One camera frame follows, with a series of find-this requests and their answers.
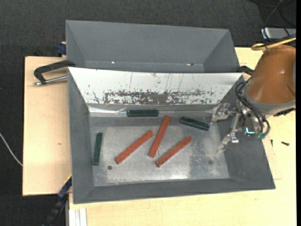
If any red-brown flat block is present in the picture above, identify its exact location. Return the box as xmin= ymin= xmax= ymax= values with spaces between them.
xmin=148 ymin=115 xmax=171 ymax=158
xmin=114 ymin=129 xmax=155 ymax=165
xmin=155 ymin=135 xmax=194 ymax=168

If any grey metal bin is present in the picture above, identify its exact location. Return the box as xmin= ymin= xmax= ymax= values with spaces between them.
xmin=64 ymin=19 xmax=276 ymax=204

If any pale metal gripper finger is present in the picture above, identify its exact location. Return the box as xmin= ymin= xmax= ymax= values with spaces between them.
xmin=217 ymin=135 xmax=240 ymax=154
xmin=211 ymin=103 xmax=237 ymax=123

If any dark green flat block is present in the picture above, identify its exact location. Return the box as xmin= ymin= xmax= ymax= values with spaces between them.
xmin=179 ymin=116 xmax=210 ymax=132
xmin=127 ymin=109 xmax=159 ymax=118
xmin=91 ymin=132 xmax=103 ymax=166

